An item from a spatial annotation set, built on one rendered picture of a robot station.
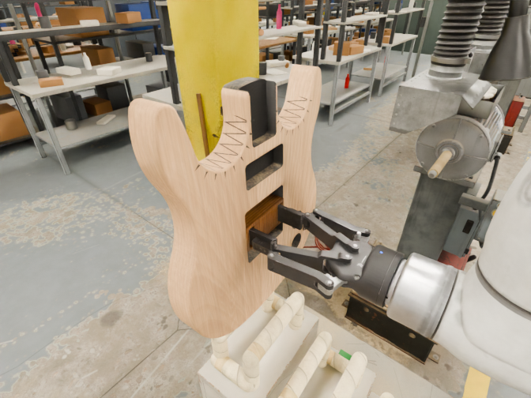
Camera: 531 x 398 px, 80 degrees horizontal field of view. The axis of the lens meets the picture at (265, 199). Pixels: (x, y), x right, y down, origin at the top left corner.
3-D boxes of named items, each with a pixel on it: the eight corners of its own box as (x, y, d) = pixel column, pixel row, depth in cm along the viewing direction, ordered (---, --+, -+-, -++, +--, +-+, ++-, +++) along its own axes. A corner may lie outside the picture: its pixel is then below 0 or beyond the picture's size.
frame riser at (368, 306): (368, 267, 240) (374, 242, 225) (457, 310, 208) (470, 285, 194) (336, 313, 207) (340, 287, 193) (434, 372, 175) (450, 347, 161)
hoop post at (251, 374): (250, 372, 67) (249, 347, 62) (262, 381, 65) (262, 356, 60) (240, 385, 65) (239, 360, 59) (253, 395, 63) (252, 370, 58)
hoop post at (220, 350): (221, 350, 71) (217, 324, 66) (232, 358, 69) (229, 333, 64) (211, 362, 69) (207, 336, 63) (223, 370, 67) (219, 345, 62)
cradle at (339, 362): (320, 347, 79) (321, 340, 77) (364, 374, 74) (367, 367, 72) (314, 358, 77) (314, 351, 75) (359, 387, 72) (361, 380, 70)
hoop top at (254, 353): (294, 295, 74) (295, 285, 72) (306, 302, 72) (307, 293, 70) (239, 364, 60) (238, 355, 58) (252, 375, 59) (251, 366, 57)
